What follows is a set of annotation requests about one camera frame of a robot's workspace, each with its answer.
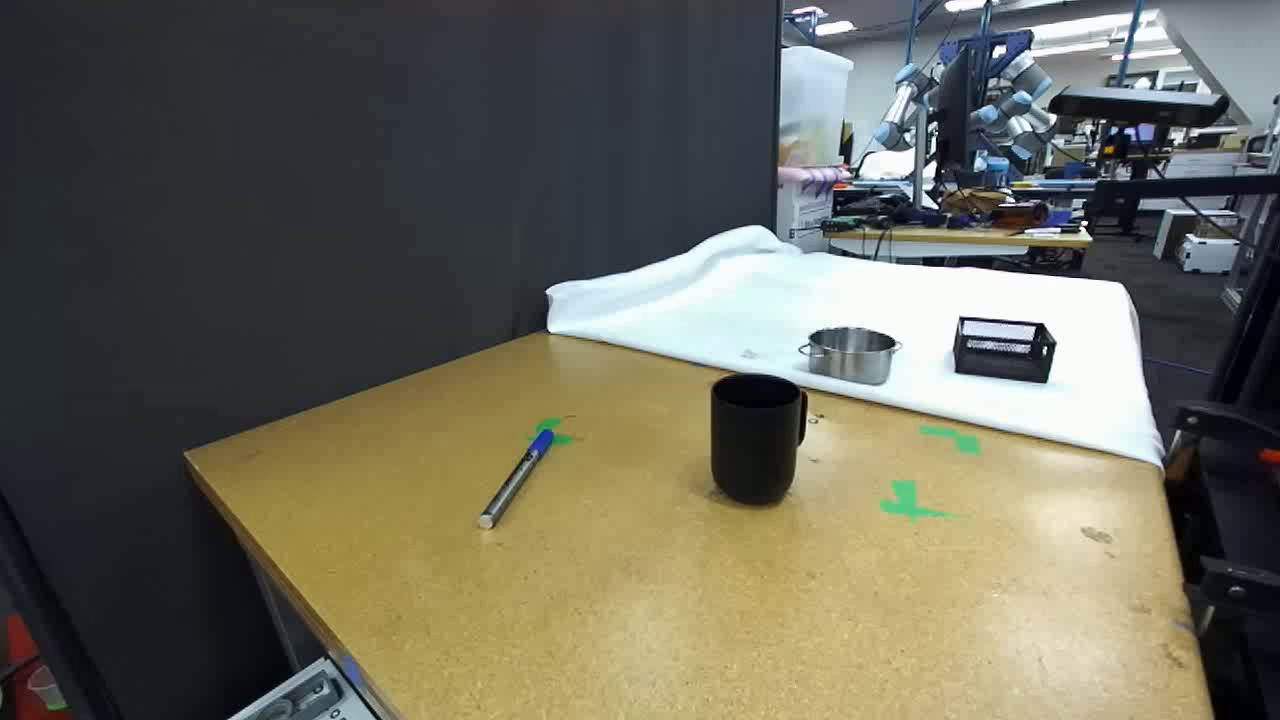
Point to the white sheet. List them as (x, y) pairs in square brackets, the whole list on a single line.
[(747, 301)]

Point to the black background monitor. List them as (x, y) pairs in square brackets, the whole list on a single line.
[(961, 113)]

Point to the white printed label plate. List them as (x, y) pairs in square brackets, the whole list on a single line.
[(314, 693)]

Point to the translucent plastic storage bin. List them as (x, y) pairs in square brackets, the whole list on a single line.
[(814, 104)]

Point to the grey and blue background robot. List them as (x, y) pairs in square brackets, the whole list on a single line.
[(1011, 121)]

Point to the silver pen with blue cap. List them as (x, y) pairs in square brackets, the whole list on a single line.
[(515, 481)]

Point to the red object behind table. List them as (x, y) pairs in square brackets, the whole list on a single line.
[(27, 672)]

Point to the small black crate box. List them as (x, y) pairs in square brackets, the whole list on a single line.
[(1001, 350)]

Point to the small stainless steel pot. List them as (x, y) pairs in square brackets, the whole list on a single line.
[(850, 354)]

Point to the black backdrop curtain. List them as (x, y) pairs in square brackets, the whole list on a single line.
[(332, 212)]

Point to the wooden background workbench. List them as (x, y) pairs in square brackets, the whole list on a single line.
[(961, 240)]

